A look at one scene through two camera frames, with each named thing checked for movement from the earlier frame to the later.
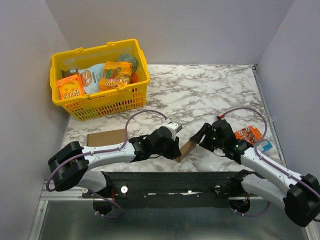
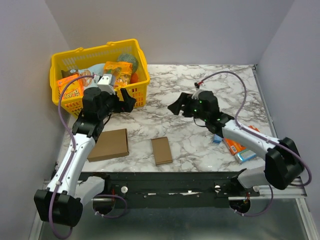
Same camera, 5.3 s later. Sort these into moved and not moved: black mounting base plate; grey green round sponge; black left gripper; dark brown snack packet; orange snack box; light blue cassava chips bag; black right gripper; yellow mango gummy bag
Moved: black left gripper; black right gripper
Not moved: grey green round sponge; black mounting base plate; dark brown snack packet; orange snack box; yellow mango gummy bag; light blue cassava chips bag
